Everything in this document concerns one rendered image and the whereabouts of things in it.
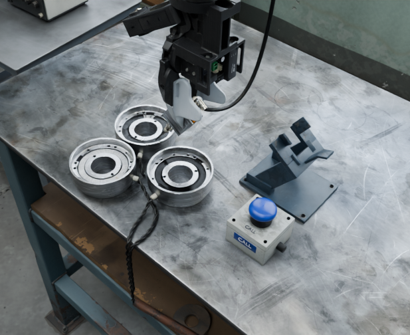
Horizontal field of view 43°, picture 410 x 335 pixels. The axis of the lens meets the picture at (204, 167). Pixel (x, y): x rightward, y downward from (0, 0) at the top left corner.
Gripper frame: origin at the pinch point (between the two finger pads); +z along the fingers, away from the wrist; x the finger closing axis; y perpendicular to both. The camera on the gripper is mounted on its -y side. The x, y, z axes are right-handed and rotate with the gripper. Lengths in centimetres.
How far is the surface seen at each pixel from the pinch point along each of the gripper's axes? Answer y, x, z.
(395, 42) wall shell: -22, 158, 70
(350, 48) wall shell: -41, 159, 81
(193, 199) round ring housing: 6.3, -4.9, 10.7
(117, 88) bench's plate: -25.1, 8.1, 13.0
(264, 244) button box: 20.1, -6.0, 8.7
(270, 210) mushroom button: 18.4, -2.6, 5.8
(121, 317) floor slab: -25, 0, 93
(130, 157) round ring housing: -7.0, -5.4, 10.1
